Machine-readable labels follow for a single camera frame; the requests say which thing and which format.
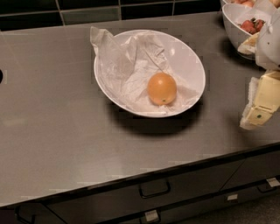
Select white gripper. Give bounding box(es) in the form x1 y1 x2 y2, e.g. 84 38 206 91
237 9 280 130

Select orange fruit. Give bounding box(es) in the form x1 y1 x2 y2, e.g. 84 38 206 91
147 73 177 105

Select white bowl with strawberries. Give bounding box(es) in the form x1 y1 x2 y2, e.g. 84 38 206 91
222 0 277 60

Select large white bowl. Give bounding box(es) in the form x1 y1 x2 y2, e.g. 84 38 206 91
93 29 207 119

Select white bowl at back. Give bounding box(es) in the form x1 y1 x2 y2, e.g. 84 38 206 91
220 0 280 8

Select red strawberries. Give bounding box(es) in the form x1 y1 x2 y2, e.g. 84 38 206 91
240 17 265 35

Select right dark drawer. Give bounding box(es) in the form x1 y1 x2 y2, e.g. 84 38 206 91
223 150 280 190

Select black drawer handle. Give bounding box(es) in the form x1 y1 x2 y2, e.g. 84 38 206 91
138 180 171 199

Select dark drawer with handle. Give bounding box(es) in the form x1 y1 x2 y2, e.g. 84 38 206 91
50 161 240 224

